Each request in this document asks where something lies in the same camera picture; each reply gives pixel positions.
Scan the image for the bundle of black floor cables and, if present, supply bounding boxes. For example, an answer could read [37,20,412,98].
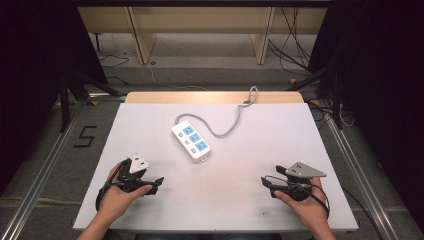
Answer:
[267,7,314,77]

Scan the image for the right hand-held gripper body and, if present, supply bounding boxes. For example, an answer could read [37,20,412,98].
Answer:
[272,161,328,202]

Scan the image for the metal floor rail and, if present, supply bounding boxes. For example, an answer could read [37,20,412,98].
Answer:
[0,102,83,240]
[323,116,403,240]

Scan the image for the grey power strip cable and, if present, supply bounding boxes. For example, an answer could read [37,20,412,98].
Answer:
[174,85,260,140]

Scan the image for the person's left hand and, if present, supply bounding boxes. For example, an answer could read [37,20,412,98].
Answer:
[97,162,153,225]

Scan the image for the black metal stand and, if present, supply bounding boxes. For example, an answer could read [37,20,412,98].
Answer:
[58,68,123,134]
[285,64,345,130]

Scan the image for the black curtain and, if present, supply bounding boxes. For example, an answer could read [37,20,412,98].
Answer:
[0,0,109,198]
[307,0,424,233]

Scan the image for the tangle of dark floor cables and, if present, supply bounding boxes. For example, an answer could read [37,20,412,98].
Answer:
[307,97,355,130]

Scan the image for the beige wooden desk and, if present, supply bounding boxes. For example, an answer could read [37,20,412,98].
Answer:
[77,6,328,66]

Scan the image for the thin black floor cable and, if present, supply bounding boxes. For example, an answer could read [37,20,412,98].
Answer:
[99,54,130,86]

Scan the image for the white table cover board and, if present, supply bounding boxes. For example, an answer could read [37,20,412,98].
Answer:
[72,102,360,233]

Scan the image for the person's right hand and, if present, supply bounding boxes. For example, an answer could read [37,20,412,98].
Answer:
[273,177,330,232]

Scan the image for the white floor cable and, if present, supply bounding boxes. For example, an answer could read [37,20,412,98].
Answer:
[145,62,209,92]

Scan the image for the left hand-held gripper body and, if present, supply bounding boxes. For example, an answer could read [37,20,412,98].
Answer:
[116,152,150,194]

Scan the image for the white power strip blue sockets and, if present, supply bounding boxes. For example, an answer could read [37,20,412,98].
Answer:
[171,120,212,164]

